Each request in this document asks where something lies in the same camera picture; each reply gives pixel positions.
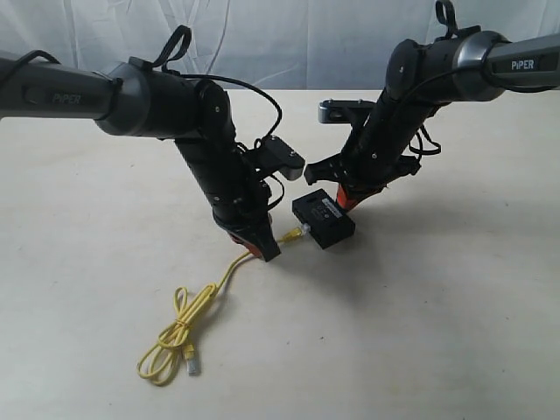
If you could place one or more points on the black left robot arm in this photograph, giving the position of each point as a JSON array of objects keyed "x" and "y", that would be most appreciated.
[{"x": 133, "y": 100}]

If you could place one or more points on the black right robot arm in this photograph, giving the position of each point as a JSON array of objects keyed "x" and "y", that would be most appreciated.
[{"x": 420, "y": 80}]

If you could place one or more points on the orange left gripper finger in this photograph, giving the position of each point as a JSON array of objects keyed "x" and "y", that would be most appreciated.
[{"x": 250, "y": 247}]

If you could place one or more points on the grey backdrop cloth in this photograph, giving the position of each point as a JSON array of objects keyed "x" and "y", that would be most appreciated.
[{"x": 336, "y": 45}]

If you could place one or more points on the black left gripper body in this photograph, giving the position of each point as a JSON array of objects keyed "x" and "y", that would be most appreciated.
[{"x": 256, "y": 230}]

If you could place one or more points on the small black box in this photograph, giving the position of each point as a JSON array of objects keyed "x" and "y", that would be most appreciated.
[{"x": 327, "y": 223}]

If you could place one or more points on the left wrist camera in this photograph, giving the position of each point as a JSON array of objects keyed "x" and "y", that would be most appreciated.
[{"x": 273, "y": 155}]

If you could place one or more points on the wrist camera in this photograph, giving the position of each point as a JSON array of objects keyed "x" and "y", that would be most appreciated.
[
  {"x": 332, "y": 111},
  {"x": 273, "y": 155}
]

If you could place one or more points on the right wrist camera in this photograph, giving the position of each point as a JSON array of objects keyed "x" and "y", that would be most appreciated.
[{"x": 332, "y": 111}]

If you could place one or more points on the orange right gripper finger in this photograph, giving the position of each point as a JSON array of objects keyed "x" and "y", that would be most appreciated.
[{"x": 349, "y": 198}]

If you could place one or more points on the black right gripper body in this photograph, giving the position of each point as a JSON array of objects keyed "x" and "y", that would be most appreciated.
[{"x": 372, "y": 170}]

